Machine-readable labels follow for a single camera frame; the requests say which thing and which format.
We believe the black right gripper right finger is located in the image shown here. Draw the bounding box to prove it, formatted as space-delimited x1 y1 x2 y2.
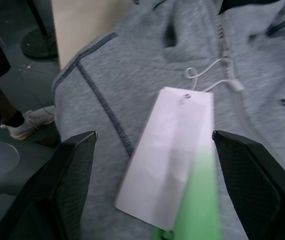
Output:
211 129 285 240

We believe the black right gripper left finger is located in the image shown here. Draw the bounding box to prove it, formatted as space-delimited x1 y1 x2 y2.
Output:
0 130 99 240

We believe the grey zip-up jacket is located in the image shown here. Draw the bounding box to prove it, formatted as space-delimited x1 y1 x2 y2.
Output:
52 0 285 240

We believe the green paper hang tag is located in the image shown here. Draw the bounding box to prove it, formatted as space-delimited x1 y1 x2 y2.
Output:
152 146 221 240

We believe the white sneaker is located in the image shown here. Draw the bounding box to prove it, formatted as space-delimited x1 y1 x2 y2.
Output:
0 106 56 140

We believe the white paper hang tag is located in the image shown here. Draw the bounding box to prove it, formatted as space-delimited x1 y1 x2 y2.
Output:
114 86 215 225

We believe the black round stand base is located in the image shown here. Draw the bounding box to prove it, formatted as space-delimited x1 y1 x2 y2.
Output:
20 24 59 60

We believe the white tag string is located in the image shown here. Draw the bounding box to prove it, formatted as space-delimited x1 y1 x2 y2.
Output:
179 56 245 105

